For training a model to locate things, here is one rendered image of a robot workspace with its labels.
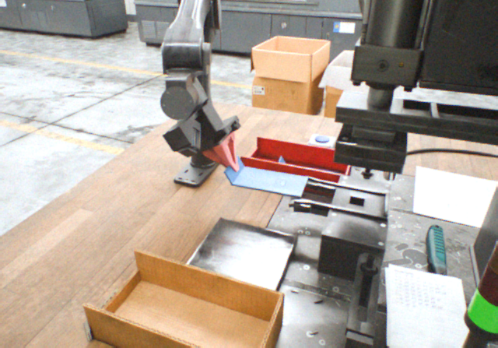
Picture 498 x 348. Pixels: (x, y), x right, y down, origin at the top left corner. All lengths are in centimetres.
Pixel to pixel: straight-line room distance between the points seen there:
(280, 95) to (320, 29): 234
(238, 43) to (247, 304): 526
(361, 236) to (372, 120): 19
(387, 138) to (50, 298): 58
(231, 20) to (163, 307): 525
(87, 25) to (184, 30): 670
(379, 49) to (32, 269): 67
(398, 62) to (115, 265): 56
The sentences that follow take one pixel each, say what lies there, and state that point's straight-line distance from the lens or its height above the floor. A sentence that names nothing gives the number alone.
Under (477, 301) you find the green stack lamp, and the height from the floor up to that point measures 108.
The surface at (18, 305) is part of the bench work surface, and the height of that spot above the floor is 90.
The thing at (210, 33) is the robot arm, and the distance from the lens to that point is 92.
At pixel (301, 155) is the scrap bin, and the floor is 93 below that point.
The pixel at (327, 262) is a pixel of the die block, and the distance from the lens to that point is 67.
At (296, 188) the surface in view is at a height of 99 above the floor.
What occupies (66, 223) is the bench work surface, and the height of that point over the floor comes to 90.
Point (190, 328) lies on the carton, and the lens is 61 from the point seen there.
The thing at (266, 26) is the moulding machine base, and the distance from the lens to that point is 550.
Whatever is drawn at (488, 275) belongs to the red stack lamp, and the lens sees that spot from 45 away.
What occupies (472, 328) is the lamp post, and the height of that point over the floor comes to 104.
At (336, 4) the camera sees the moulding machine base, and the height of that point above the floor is 81.
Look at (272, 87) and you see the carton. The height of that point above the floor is 44.
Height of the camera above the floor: 139
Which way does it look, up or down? 29 degrees down
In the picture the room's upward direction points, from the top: straight up
